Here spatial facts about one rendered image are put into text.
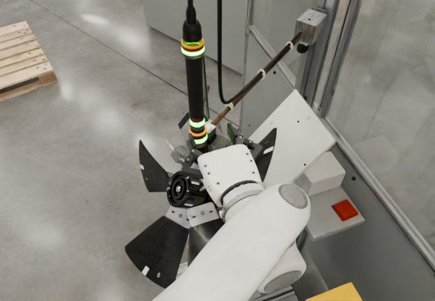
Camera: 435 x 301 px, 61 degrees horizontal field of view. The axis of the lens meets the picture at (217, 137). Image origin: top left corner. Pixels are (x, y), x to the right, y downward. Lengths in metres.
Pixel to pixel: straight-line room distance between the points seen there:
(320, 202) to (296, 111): 0.50
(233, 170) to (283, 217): 0.19
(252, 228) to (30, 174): 2.68
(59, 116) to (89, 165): 0.64
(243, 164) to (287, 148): 0.62
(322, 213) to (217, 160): 1.00
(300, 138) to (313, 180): 0.35
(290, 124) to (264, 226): 0.84
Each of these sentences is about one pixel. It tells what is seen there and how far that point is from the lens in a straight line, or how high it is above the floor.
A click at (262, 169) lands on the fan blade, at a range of 0.98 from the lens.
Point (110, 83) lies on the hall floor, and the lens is 3.61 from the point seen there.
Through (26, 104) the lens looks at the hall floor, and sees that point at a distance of 3.67.
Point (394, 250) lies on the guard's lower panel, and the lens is 1.65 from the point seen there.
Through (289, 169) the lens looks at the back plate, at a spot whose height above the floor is 1.23.
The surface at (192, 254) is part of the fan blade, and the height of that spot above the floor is 1.17.
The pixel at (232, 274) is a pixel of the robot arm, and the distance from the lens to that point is 0.48.
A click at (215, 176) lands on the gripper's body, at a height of 1.68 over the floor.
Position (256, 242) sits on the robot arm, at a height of 1.78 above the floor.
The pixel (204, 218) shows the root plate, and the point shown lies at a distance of 1.18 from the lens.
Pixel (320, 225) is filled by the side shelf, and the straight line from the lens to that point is 1.59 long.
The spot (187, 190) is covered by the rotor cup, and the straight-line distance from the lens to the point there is 1.15.
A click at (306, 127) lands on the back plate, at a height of 1.33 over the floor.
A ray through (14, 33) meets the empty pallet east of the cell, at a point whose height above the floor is 0.14.
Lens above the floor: 2.21
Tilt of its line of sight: 48 degrees down
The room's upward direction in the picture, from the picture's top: straight up
